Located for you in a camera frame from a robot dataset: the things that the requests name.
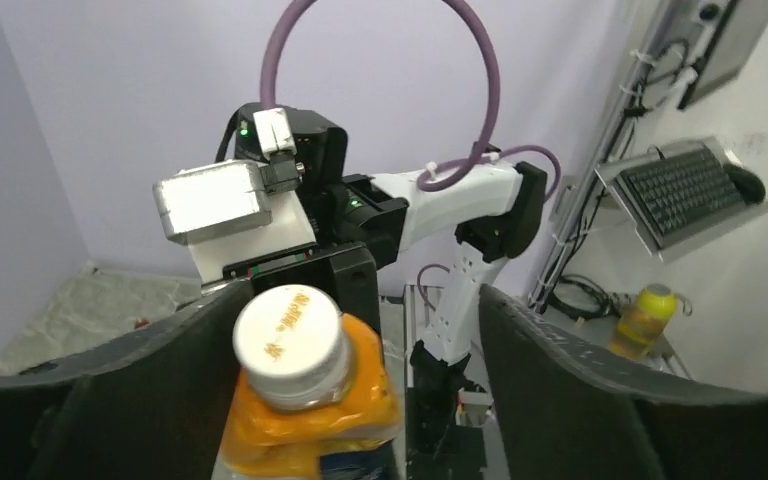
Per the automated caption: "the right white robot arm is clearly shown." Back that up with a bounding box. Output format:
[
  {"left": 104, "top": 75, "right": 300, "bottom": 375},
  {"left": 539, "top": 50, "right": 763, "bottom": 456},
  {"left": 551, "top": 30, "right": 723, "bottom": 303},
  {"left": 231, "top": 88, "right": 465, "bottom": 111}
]
[{"left": 219, "top": 103, "right": 547, "bottom": 453}]

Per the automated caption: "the grey keyboard shelf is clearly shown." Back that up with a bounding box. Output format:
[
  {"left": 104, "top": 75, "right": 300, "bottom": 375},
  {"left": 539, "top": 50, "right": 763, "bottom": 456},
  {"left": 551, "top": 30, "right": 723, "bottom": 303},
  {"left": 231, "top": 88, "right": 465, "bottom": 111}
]
[{"left": 595, "top": 136, "right": 768, "bottom": 263}]

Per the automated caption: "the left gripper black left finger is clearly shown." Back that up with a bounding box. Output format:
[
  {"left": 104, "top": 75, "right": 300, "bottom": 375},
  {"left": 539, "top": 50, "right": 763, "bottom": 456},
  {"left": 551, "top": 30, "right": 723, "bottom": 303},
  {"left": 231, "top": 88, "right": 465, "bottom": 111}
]
[{"left": 0, "top": 282, "right": 253, "bottom": 479}]

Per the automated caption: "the orange juice bottle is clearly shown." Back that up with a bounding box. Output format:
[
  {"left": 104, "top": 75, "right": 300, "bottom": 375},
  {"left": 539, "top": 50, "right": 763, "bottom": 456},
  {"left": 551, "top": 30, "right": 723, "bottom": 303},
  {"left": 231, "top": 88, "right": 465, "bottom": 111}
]
[{"left": 220, "top": 314, "right": 402, "bottom": 479}]

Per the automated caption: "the white bottle cap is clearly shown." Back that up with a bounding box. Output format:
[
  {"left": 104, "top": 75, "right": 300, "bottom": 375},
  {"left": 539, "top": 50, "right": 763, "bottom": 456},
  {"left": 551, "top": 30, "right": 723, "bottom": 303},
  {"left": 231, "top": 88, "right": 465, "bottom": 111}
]
[{"left": 232, "top": 284, "right": 354, "bottom": 411}]

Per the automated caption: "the black computer keyboard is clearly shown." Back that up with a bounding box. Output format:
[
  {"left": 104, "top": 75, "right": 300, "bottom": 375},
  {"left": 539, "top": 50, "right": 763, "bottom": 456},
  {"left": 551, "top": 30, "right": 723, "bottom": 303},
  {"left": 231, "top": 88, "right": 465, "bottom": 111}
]
[{"left": 617, "top": 147, "right": 748, "bottom": 250}]

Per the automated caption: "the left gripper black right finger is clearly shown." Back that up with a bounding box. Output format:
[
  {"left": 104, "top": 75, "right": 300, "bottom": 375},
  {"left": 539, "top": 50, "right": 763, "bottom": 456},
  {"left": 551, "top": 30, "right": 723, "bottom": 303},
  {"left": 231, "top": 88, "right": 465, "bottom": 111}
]
[{"left": 478, "top": 286, "right": 768, "bottom": 479}]

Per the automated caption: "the black computer mouse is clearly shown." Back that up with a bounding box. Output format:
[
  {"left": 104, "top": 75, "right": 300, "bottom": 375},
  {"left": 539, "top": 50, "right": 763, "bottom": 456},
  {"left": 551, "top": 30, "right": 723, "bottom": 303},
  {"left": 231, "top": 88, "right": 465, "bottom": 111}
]
[{"left": 723, "top": 163, "right": 767, "bottom": 205}]

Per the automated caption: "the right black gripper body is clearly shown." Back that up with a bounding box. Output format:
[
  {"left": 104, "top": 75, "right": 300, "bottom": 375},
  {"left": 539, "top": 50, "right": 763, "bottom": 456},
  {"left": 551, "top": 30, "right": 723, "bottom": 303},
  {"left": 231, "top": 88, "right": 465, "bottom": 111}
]
[{"left": 222, "top": 242, "right": 381, "bottom": 334}]

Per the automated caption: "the yellow capped bottle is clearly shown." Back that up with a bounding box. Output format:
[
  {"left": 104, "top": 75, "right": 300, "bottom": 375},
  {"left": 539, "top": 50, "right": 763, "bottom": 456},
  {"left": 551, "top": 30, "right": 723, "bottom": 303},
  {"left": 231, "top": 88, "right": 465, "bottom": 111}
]
[{"left": 608, "top": 283, "right": 679, "bottom": 360}]

